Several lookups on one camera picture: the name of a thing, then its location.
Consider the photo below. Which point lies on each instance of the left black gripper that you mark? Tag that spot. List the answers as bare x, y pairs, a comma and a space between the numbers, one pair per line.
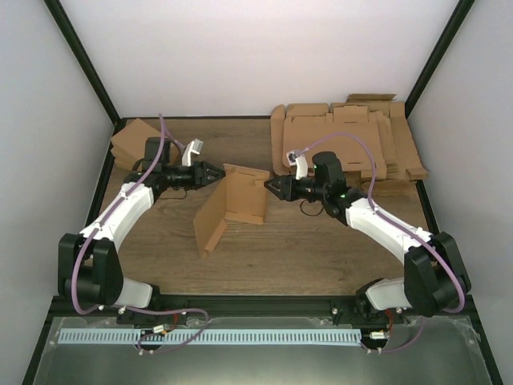
200, 174

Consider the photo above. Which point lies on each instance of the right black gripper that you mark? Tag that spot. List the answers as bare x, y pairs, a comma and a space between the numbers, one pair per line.
288, 188

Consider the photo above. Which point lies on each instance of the brown cardboard box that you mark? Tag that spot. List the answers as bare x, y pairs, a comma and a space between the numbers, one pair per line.
240, 196

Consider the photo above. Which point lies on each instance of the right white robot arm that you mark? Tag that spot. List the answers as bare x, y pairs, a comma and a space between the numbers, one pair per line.
434, 276

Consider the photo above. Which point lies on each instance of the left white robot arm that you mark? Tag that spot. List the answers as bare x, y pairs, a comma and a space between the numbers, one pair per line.
89, 269

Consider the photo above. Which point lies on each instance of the stack of folded cardboard boxes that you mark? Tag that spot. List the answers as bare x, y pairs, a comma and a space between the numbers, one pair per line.
129, 143

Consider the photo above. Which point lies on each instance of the pile of flat cardboard blanks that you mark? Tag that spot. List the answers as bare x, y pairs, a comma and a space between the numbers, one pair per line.
366, 131

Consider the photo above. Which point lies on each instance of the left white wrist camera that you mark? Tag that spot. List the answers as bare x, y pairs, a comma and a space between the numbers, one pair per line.
192, 149

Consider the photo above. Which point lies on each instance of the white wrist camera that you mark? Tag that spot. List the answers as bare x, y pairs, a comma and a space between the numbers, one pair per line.
192, 149
296, 158

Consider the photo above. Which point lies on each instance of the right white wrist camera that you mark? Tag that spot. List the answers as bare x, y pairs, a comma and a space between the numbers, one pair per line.
296, 158

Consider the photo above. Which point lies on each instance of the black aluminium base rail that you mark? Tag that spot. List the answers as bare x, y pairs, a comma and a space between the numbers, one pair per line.
338, 309

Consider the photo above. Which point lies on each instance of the black frame post left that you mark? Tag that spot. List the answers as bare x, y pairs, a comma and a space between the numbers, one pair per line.
74, 42

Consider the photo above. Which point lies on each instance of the black frame post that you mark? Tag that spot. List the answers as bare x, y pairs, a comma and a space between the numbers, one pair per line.
74, 42
445, 39

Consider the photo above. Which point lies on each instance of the light blue slotted cable duct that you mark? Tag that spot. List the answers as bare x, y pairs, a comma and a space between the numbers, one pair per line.
323, 337

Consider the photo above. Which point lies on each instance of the black frame post right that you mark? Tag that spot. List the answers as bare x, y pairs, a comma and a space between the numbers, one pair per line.
445, 39

